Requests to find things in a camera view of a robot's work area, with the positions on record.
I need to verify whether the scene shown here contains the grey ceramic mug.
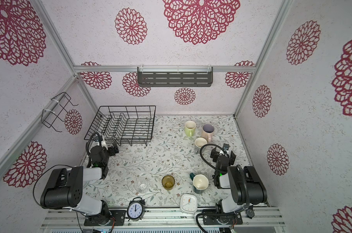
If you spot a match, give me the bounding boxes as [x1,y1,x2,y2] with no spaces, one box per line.
[194,137,208,154]

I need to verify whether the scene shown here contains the amber glass cup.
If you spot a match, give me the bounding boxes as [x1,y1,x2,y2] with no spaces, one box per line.
[161,175,175,190]

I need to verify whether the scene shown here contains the black wire dish rack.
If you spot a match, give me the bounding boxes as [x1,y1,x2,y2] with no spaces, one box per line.
[84,105,156,145]

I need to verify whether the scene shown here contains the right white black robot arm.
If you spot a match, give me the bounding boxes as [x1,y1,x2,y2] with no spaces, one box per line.
[210,144,267,218]

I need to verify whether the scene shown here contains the grey wall shelf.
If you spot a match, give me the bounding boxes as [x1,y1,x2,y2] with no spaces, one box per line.
[137,67,213,87]

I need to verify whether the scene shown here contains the pink iridescent mug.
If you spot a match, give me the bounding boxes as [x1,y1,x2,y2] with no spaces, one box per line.
[201,124,215,143]

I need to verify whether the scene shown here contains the black round alarm clock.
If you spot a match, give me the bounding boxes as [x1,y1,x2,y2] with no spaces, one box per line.
[126,197,146,221]

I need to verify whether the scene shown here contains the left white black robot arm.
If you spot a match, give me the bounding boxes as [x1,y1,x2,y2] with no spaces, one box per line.
[37,143,119,226]

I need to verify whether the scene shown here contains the black wire wall basket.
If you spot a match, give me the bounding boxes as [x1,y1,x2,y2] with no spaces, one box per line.
[40,92,78,133]

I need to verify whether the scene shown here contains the white square alarm clock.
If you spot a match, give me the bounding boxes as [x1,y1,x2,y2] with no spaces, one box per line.
[180,194,198,215]

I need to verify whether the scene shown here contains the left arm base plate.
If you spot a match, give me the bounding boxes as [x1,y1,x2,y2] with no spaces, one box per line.
[84,210,126,227]

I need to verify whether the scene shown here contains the green ceramic mug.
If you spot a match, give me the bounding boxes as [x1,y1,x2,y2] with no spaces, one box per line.
[184,120,196,137]

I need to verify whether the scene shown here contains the dark green cream mug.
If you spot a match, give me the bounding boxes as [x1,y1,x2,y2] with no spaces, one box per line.
[189,173,209,194]

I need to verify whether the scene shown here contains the clear glass cup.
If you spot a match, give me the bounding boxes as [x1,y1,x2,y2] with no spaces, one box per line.
[135,179,148,193]

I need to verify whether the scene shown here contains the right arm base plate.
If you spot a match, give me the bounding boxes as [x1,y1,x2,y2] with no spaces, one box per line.
[202,213,243,225]

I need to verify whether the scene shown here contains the left black corrugated cable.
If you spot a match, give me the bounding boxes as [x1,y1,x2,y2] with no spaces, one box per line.
[85,131,103,158]

